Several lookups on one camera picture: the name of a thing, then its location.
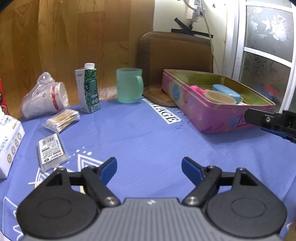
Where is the pink metal tin box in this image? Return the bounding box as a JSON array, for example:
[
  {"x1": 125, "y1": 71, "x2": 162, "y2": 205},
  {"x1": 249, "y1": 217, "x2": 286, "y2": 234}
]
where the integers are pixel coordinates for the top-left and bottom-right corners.
[{"x1": 162, "y1": 69, "x2": 276, "y2": 134}]

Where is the white power cable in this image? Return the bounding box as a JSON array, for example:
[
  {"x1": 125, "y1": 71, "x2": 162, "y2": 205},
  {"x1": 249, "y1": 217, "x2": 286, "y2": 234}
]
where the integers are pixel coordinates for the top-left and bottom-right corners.
[{"x1": 184, "y1": 0, "x2": 223, "y2": 75}]

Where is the white power strip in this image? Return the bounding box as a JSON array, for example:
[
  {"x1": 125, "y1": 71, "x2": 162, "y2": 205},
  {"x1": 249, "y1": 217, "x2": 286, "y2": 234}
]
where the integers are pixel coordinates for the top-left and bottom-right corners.
[{"x1": 186, "y1": 0, "x2": 206, "y2": 23}]

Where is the blue plastic case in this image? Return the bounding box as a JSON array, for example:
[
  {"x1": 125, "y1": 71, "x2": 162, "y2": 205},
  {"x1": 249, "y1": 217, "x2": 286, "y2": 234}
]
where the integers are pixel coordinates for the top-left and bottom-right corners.
[{"x1": 212, "y1": 84, "x2": 242, "y2": 104}]

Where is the white tissue pack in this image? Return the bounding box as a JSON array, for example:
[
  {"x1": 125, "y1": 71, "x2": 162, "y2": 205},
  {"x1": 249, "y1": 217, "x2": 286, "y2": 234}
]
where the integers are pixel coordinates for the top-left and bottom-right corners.
[{"x1": 0, "y1": 113, "x2": 25, "y2": 179}]

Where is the blue patterned tablecloth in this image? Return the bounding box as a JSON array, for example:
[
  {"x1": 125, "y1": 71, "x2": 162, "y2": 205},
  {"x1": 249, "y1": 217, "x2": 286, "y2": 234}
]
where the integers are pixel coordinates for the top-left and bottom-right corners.
[{"x1": 0, "y1": 98, "x2": 296, "y2": 241}]

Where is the red snack tin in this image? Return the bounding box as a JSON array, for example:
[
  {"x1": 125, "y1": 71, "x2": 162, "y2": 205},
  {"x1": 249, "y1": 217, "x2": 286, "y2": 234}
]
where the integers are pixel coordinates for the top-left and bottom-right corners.
[{"x1": 0, "y1": 79, "x2": 10, "y2": 115}]

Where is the bag of cotton swabs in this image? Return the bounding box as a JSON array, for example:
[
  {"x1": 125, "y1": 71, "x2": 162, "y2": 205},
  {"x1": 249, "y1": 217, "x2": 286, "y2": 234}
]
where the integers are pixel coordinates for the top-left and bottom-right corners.
[{"x1": 44, "y1": 108, "x2": 80, "y2": 133}]

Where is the white frosted glass door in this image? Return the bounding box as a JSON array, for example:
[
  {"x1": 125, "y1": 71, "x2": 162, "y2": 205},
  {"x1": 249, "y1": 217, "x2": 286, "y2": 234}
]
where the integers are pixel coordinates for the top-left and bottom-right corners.
[{"x1": 222, "y1": 0, "x2": 295, "y2": 111}]

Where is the green plastic mug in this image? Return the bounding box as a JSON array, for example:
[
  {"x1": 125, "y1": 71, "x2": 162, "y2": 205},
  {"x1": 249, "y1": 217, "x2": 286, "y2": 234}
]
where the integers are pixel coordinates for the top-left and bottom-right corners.
[{"x1": 116, "y1": 68, "x2": 144, "y2": 104}]

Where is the pink yarn ball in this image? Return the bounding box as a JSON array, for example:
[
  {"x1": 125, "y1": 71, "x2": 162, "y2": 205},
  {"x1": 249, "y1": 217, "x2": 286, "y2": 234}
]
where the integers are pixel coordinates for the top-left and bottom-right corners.
[{"x1": 190, "y1": 85, "x2": 207, "y2": 95}]

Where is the clear plastic card box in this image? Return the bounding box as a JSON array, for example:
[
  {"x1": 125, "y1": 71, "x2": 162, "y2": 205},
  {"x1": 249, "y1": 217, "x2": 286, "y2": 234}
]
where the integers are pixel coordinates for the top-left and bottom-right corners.
[{"x1": 37, "y1": 133, "x2": 69, "y2": 172}]

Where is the green milk carton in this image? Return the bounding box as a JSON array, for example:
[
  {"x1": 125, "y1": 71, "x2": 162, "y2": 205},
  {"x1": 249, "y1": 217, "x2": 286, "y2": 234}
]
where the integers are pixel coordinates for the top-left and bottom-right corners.
[{"x1": 75, "y1": 63, "x2": 100, "y2": 113}]

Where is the bag of paper cups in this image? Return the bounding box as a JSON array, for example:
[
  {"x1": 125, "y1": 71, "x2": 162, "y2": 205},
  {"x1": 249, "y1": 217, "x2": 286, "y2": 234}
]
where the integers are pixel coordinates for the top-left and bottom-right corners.
[{"x1": 21, "y1": 72, "x2": 69, "y2": 118}]

